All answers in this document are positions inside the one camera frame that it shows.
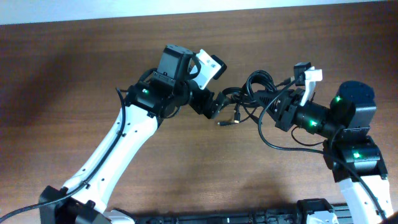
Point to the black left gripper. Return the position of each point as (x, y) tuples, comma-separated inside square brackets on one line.
[(202, 106)]

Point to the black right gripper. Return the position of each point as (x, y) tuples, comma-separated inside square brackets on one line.
[(285, 114)]

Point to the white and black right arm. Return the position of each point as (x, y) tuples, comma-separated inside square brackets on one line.
[(350, 153)]

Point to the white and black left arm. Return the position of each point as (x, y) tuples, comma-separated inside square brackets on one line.
[(180, 79)]

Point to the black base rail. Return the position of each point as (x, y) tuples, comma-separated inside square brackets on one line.
[(314, 210)]

